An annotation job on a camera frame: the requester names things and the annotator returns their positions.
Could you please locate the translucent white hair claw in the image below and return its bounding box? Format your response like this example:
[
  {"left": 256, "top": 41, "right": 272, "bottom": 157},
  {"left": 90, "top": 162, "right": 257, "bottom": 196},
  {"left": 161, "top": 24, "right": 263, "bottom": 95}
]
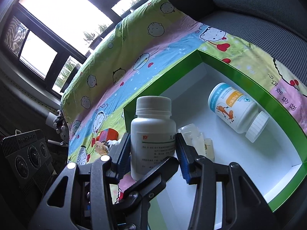
[{"left": 178, "top": 124, "right": 215, "bottom": 161}]

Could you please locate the orange cap carton bottle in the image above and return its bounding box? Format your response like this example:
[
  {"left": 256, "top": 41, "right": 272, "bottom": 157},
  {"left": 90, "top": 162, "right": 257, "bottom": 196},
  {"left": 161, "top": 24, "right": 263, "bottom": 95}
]
[{"left": 96, "top": 128, "right": 119, "bottom": 147}]

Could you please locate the pink translucent hair claw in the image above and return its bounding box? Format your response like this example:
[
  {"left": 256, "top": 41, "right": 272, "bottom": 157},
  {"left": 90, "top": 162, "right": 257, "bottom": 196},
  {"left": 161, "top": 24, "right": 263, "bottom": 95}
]
[{"left": 94, "top": 141, "right": 110, "bottom": 155}]

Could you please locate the white medicine bottle red logo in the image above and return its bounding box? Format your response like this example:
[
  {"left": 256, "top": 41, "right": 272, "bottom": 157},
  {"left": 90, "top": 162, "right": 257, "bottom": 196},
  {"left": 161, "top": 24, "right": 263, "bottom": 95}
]
[{"left": 131, "top": 96, "right": 176, "bottom": 181}]

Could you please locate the white bottle blue label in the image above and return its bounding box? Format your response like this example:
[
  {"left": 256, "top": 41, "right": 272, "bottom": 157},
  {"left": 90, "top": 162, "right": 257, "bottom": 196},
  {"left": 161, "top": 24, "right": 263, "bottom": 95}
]
[{"left": 208, "top": 83, "right": 270, "bottom": 143}]

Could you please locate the grey plush toy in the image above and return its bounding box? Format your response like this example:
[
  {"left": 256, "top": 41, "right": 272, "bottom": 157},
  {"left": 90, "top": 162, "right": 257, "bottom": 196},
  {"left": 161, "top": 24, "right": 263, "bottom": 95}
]
[{"left": 53, "top": 110, "right": 69, "bottom": 145}]

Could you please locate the colourful cartoon bed sheet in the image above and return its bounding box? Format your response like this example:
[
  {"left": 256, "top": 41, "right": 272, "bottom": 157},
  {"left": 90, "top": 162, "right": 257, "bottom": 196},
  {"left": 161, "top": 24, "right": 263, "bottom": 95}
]
[{"left": 60, "top": 0, "right": 307, "bottom": 206}]

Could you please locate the dark grey sofa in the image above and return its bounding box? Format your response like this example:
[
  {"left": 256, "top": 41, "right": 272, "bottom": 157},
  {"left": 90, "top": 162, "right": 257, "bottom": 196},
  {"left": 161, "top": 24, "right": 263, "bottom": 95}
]
[{"left": 169, "top": 0, "right": 306, "bottom": 83}]

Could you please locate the black triple lens camera box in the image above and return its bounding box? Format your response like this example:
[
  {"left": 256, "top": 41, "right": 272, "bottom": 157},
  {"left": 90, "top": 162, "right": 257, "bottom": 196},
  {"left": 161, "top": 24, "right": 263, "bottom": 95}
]
[{"left": 1, "top": 129, "right": 54, "bottom": 191}]

